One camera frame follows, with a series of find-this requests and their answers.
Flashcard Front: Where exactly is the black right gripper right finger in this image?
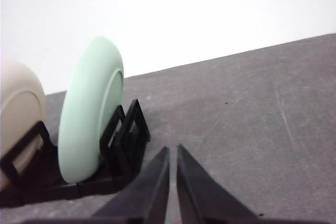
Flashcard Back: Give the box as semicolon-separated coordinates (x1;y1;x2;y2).
176;144;264;224

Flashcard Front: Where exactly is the white plate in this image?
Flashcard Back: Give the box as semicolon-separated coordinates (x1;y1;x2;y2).
0;60;47;176

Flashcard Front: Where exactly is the mint green plate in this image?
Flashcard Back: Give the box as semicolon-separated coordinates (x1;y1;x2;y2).
58;36;124;183

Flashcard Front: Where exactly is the black dish rack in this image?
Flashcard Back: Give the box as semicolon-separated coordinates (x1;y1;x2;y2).
0;99;150;208

